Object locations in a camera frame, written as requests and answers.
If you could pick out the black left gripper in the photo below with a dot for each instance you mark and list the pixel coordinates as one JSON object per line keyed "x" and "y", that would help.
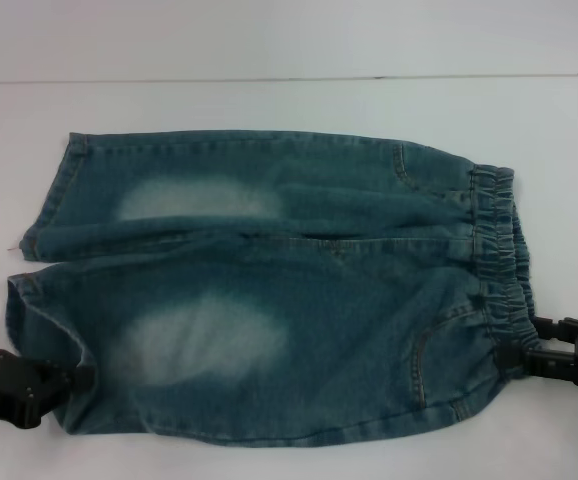
{"x": 9, "y": 387}

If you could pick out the blue denim shorts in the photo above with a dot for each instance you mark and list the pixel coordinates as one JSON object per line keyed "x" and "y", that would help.
{"x": 294, "y": 310}

